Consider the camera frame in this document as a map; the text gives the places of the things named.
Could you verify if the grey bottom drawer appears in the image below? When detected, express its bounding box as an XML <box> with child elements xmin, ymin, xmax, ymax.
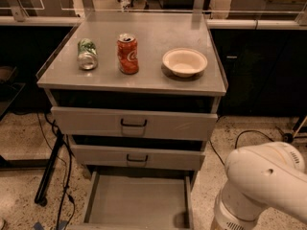
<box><xmin>67</xmin><ymin>168</ymin><xmax>194</xmax><ymax>230</ymax></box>

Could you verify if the grey drawer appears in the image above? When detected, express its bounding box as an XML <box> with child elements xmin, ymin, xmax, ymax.
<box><xmin>67</xmin><ymin>168</ymin><xmax>194</xmax><ymax>230</ymax></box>
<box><xmin>69</xmin><ymin>135</ymin><xmax>204</xmax><ymax>171</ymax></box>
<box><xmin>51</xmin><ymin>106</ymin><xmax>217</xmax><ymax>141</ymax></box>

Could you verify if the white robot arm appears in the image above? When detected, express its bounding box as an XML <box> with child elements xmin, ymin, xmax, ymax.
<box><xmin>210</xmin><ymin>142</ymin><xmax>307</xmax><ymax>230</ymax></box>

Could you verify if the grey top drawer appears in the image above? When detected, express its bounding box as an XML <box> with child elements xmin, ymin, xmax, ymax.
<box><xmin>51</xmin><ymin>106</ymin><xmax>217</xmax><ymax>141</ymax></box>

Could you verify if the grey metal drawer cabinet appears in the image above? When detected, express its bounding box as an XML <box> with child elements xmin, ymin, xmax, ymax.
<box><xmin>35</xmin><ymin>11</ymin><xmax>228</xmax><ymax>180</ymax></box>

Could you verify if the grey middle drawer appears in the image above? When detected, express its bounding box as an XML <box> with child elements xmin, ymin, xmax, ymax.
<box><xmin>69</xmin><ymin>135</ymin><xmax>204</xmax><ymax>171</ymax></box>

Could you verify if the white paper bowl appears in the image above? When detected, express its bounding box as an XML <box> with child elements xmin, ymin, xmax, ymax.
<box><xmin>162</xmin><ymin>48</ymin><xmax>208</xmax><ymax>78</ymax></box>

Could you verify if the red cola can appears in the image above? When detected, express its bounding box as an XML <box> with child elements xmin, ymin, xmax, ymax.
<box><xmin>117</xmin><ymin>33</ymin><xmax>139</xmax><ymax>75</ymax></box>

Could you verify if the green soda can lying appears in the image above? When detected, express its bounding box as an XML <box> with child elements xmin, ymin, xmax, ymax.
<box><xmin>77</xmin><ymin>38</ymin><xmax>98</xmax><ymax>70</ymax></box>

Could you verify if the wheeled cart base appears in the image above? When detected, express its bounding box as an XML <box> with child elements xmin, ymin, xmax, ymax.
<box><xmin>278</xmin><ymin>115</ymin><xmax>307</xmax><ymax>144</ymax></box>

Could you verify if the black stand leg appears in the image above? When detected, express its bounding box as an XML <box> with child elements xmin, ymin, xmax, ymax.
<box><xmin>35</xmin><ymin>130</ymin><xmax>63</xmax><ymax>207</ymax></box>

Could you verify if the blue tape piece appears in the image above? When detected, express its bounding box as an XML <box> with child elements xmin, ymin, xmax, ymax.
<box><xmin>33</xmin><ymin>220</ymin><xmax>68</xmax><ymax>230</ymax></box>

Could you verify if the white shoe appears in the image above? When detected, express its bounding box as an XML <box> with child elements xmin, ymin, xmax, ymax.
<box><xmin>0</xmin><ymin>218</ymin><xmax>5</xmax><ymax>230</ymax></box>

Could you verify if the black floor cable left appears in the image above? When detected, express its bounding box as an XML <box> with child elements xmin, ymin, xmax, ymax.
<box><xmin>35</xmin><ymin>112</ymin><xmax>77</xmax><ymax>230</ymax></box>

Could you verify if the black floor cable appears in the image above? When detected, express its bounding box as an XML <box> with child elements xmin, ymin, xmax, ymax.
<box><xmin>208</xmin><ymin>129</ymin><xmax>276</xmax><ymax>167</ymax></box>
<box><xmin>35</xmin><ymin>112</ymin><xmax>77</xmax><ymax>230</ymax></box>

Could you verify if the black floor cable right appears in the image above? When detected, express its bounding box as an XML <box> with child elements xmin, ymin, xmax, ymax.
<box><xmin>208</xmin><ymin>129</ymin><xmax>276</xmax><ymax>167</ymax></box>

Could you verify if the white rail barrier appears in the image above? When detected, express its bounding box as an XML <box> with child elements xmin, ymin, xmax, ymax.
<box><xmin>0</xmin><ymin>16</ymin><xmax>307</xmax><ymax>31</ymax></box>

